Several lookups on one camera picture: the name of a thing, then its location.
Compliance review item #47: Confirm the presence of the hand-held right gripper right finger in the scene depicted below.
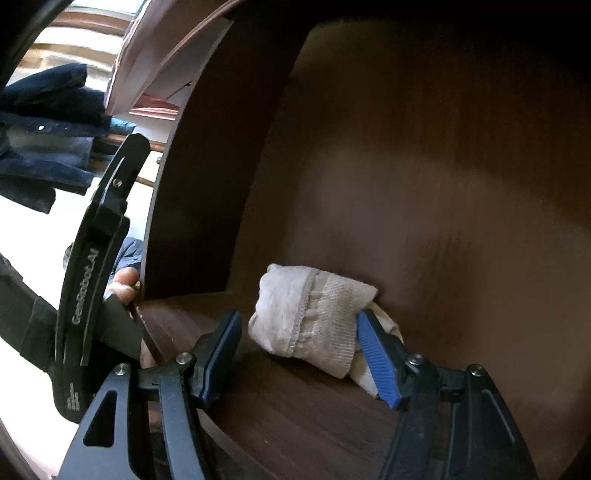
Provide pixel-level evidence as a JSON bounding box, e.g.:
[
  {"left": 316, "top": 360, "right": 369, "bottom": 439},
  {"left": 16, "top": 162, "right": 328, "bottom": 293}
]
[{"left": 356, "top": 309, "right": 539, "bottom": 480}]

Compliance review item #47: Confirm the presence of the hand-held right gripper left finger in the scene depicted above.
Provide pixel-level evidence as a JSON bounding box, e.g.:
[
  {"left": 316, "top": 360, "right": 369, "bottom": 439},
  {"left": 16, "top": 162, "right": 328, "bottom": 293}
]
[{"left": 58, "top": 310, "right": 243, "bottom": 480}]

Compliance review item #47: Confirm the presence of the navy hanging jacket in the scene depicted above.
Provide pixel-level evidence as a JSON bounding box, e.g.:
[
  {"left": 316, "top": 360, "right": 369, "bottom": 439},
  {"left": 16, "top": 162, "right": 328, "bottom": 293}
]
[{"left": 0, "top": 62, "right": 112, "bottom": 215}]

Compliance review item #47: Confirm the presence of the pink striped cloth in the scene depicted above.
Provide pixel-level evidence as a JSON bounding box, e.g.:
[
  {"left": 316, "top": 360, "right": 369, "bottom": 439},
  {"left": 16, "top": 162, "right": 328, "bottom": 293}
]
[{"left": 105, "top": 0, "right": 232, "bottom": 116}]

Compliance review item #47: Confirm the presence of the grey-white sock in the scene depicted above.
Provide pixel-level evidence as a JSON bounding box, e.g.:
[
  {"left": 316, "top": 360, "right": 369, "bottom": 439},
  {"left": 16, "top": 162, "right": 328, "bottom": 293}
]
[{"left": 248, "top": 263, "right": 404, "bottom": 398}]

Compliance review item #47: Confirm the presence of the dark wooden dresser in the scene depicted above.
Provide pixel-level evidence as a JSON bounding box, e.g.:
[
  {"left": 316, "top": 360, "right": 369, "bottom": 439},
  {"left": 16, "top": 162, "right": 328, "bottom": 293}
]
[{"left": 150, "top": 0, "right": 245, "bottom": 116}]

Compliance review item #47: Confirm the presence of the black wrist strap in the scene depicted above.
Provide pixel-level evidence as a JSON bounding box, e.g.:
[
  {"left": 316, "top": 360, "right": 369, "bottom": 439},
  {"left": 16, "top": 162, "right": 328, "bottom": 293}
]
[{"left": 0, "top": 256, "right": 61, "bottom": 372}]

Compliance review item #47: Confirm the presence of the wooden coat rack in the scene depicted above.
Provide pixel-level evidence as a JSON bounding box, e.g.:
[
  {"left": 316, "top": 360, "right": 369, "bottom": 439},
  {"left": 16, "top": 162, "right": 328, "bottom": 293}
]
[{"left": 92, "top": 134, "right": 164, "bottom": 190}]

